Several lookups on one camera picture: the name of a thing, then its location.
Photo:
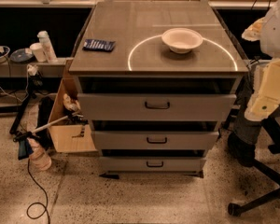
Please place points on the grey middle drawer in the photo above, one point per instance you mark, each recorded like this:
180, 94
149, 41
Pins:
154, 140

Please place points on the white grabber stick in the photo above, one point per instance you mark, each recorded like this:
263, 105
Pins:
22, 136

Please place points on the blue plate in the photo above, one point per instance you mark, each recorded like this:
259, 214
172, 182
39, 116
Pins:
22, 56

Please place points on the cardboard box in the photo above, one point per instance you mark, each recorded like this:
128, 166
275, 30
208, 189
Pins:
68, 135

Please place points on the white paper cup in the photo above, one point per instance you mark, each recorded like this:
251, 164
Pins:
38, 52

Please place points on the cream foam gripper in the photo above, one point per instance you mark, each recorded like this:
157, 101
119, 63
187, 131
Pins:
277, 32

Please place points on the white bowl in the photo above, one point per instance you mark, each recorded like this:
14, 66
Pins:
181, 40

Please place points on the white power adapter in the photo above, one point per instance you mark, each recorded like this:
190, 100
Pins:
32, 70

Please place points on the grey top drawer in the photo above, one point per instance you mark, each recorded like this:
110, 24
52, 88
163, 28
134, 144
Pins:
156, 107

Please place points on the grey drawer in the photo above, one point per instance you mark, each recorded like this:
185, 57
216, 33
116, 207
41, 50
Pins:
126, 164
154, 140
156, 107

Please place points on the grey bottom drawer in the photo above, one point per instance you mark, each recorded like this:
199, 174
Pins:
126, 164

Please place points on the blue snack packet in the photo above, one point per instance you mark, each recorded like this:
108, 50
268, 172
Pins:
98, 45

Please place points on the white spray can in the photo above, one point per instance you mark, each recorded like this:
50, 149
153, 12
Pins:
44, 40

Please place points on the person leg in jeans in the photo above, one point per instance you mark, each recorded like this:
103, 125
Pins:
242, 140

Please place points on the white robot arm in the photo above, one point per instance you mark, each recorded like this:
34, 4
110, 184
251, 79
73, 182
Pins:
267, 31

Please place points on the grey drawer cabinet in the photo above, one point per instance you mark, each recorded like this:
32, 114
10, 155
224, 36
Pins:
141, 63

